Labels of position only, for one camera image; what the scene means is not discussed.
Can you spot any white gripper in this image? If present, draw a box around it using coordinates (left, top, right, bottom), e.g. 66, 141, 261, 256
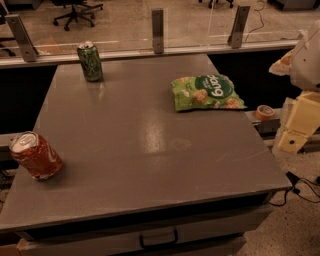
278, 92, 320, 153

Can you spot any green rice chip bag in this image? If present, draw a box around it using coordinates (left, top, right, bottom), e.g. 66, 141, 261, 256
171, 74, 246, 111

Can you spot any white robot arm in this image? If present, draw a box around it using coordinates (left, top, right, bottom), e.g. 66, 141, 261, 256
269, 20, 320, 153

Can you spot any green soda can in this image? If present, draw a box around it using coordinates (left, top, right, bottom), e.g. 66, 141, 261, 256
77, 41, 103, 82

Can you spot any red soda can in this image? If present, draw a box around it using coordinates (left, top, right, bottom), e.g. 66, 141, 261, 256
9, 131, 63, 180

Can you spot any orange tape roll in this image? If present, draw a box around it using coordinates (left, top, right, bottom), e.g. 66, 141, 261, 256
256, 105, 275, 120

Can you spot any grey table drawer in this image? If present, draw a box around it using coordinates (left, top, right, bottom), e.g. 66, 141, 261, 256
17, 204, 272, 256

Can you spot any black office chair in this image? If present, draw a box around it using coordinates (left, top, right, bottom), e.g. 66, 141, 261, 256
50, 0, 103, 31

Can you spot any black floor cable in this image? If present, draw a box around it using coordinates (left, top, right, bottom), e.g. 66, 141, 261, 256
268, 170, 320, 207

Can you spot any right metal glass bracket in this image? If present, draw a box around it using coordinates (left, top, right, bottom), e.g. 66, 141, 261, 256
227, 6, 250, 49

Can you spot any metal glass bracket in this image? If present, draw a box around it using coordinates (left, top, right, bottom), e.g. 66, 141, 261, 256
227, 6, 250, 49
152, 8, 164, 54
5, 14, 39, 62

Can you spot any black drawer handle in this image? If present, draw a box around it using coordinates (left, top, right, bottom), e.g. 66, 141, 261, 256
139, 228, 179, 250

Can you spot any middle metal glass bracket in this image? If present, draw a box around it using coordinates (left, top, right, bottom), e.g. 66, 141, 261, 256
152, 8, 164, 54

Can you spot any left metal glass bracket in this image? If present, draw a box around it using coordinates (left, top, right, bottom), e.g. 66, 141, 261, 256
5, 14, 39, 62

